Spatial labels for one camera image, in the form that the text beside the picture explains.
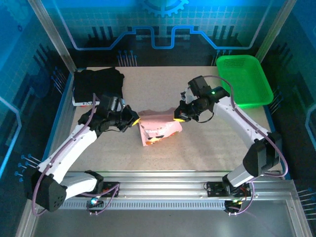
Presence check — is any pink t-shirt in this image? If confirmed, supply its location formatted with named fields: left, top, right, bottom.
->
left=137, top=108, right=183, bottom=148

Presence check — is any green plastic basket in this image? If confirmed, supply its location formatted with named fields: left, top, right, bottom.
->
left=216, top=54, right=274, bottom=109

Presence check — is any black folded t-shirt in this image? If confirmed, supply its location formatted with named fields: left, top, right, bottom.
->
left=73, top=67, right=125, bottom=102

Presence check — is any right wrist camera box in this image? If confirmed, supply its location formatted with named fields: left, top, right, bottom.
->
left=181, top=87, right=196, bottom=104

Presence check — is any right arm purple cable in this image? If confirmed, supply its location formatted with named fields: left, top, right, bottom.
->
left=204, top=75, right=289, bottom=216

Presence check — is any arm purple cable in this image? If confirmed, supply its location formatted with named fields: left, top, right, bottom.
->
left=31, top=93, right=121, bottom=217
left=204, top=75, right=289, bottom=216

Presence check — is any aluminium mounting rail beam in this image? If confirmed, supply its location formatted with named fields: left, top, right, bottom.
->
left=32, top=170, right=297, bottom=200

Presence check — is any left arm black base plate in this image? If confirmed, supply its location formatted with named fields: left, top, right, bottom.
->
left=98, top=181, right=120, bottom=198

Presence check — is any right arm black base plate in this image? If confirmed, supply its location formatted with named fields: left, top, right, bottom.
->
left=206, top=181, right=252, bottom=198

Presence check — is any slotted aluminium cable duct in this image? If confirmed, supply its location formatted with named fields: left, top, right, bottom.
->
left=59, top=201, right=227, bottom=210

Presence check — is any black LED connector bracket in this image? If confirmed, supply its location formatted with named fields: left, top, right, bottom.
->
left=86, top=198, right=104, bottom=216
left=224, top=199, right=242, bottom=216

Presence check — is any aluminium corner post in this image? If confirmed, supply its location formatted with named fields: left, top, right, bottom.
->
left=27, top=0, right=77, bottom=73
left=250, top=0, right=298, bottom=74

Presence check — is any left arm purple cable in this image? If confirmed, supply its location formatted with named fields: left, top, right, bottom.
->
left=31, top=93, right=121, bottom=217

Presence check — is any aluminium outer frame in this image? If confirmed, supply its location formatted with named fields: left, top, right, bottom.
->
left=14, top=192, right=314, bottom=237

